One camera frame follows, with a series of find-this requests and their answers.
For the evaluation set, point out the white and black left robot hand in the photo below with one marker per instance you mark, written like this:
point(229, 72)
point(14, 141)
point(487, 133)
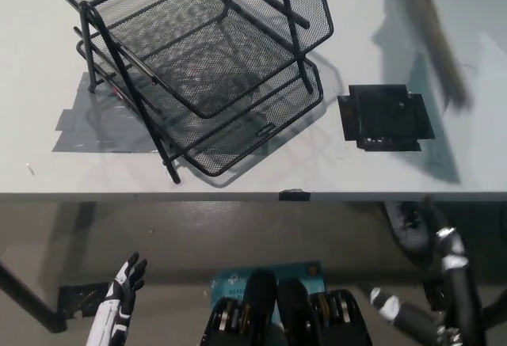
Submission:
point(117, 302)

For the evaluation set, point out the brown spiral notebook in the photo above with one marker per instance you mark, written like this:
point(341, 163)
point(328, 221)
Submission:
point(439, 41)

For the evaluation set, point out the black mesh two-tier file tray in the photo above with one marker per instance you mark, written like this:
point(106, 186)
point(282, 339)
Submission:
point(206, 69)

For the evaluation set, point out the black floor tape patch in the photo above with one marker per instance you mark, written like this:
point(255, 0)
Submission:
point(433, 294)
point(81, 300)

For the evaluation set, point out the small silver scrap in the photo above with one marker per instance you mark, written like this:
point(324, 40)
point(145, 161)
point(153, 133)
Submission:
point(29, 168)

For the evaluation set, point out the grey tape patch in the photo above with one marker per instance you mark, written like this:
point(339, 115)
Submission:
point(79, 128)

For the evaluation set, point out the white shoe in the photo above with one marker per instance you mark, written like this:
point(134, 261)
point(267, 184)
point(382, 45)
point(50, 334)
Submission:
point(408, 227)

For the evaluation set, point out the black square plate on table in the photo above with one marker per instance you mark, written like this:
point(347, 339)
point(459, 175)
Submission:
point(384, 118)

